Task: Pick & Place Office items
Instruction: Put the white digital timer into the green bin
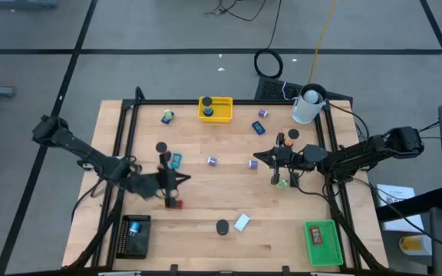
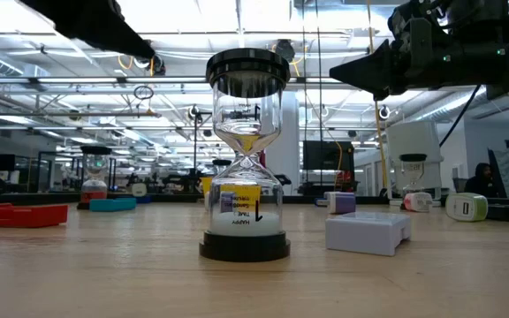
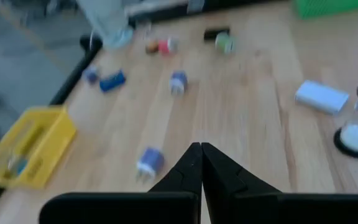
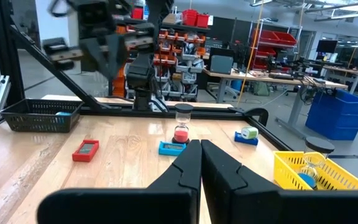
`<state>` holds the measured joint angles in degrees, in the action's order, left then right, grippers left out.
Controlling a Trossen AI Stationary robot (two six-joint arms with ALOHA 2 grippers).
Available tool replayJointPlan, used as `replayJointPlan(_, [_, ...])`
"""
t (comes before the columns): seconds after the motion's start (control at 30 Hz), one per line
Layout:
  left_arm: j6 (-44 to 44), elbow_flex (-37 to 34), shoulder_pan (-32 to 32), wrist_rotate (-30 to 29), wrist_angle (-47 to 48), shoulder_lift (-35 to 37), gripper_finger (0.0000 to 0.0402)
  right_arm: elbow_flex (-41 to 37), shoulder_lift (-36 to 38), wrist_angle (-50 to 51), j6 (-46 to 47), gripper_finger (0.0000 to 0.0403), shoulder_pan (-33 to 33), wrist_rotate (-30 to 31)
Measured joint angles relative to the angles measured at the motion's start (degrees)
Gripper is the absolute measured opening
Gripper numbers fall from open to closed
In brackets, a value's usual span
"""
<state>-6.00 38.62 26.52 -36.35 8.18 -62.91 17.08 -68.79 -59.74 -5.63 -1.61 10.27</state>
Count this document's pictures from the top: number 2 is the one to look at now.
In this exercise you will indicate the black metal table frame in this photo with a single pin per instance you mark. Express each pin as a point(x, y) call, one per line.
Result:
point(38, 199)

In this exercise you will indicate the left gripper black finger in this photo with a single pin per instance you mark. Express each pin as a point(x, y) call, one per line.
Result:
point(104, 26)

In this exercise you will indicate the large hourglass white sand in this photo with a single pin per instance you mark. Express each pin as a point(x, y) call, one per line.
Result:
point(245, 247)

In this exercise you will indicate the grey hanging banner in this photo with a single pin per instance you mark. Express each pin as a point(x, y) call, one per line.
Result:
point(506, 163)

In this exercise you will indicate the small black-capped hourglass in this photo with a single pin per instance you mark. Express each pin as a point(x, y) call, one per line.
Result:
point(412, 157)
point(222, 162)

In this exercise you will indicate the white digital timer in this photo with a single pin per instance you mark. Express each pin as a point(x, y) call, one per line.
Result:
point(365, 236)

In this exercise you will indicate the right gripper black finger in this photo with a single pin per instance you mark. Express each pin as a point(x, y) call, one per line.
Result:
point(365, 70)

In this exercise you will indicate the teal digital timer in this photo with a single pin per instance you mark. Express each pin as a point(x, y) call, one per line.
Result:
point(113, 205)

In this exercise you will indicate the person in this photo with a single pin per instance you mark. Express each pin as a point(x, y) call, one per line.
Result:
point(482, 181)

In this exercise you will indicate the pink USB wall charger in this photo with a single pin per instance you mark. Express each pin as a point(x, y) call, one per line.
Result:
point(419, 202)

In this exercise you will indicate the green USB wall charger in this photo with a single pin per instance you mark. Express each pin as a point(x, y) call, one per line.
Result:
point(466, 207)

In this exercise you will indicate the small hourglass red sand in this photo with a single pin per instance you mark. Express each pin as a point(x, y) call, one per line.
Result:
point(94, 194)

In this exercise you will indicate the red digital timer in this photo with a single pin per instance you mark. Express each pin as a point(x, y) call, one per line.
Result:
point(20, 216)

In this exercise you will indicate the white cup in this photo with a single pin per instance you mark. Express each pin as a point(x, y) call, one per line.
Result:
point(413, 137)

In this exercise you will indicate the yellow plastic basket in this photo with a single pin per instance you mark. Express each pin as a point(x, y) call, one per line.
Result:
point(206, 187)

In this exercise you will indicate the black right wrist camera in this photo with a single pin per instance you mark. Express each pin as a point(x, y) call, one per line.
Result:
point(398, 22)

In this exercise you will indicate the white round object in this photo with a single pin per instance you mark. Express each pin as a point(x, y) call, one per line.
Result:
point(139, 190)

